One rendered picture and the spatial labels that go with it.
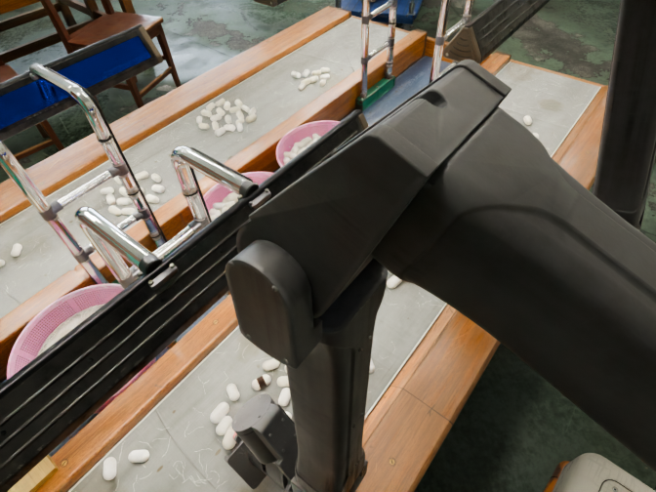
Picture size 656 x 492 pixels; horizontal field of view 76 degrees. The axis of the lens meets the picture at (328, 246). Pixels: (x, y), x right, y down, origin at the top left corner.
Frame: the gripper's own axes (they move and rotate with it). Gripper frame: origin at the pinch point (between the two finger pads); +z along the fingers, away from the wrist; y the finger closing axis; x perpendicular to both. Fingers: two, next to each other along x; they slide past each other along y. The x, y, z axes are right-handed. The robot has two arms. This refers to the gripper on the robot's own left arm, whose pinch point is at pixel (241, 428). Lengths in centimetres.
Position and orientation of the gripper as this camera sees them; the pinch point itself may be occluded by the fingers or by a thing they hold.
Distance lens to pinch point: 75.8
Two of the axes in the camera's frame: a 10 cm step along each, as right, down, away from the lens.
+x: 5.4, 7.9, 2.9
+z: -5.6, 0.8, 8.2
